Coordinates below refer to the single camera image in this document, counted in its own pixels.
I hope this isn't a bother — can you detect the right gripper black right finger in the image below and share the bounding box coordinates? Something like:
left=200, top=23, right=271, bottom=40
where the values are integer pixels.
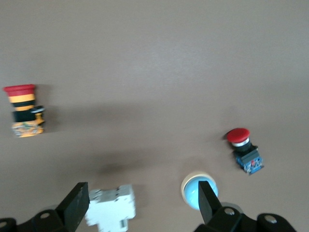
left=194, top=180, right=298, bottom=232

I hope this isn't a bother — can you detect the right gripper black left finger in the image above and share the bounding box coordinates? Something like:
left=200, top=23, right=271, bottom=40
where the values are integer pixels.
left=0, top=181, right=91, bottom=232

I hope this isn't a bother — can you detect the blue dome call bell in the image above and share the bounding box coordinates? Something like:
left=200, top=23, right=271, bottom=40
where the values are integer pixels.
left=181, top=171, right=219, bottom=211

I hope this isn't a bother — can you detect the white circuit breaker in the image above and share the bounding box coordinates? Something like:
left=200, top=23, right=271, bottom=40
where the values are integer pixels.
left=84, top=184, right=137, bottom=232

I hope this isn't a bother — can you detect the red mushroom push button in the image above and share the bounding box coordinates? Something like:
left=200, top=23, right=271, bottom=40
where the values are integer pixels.
left=226, top=128, right=265, bottom=176

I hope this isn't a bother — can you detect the orange striped emergency stop button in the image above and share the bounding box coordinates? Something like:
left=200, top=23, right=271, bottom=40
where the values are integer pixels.
left=2, top=84, right=46, bottom=139

